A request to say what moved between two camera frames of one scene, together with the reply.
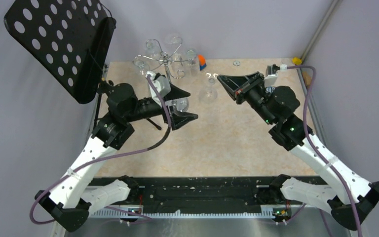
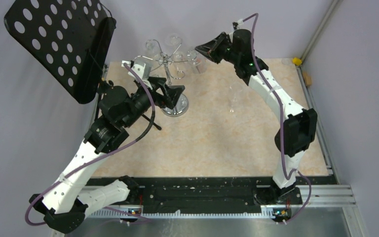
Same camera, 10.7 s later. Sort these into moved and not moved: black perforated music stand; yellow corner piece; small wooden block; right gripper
Moved: right gripper
Not moved: yellow corner piece; black perforated music stand; small wooden block
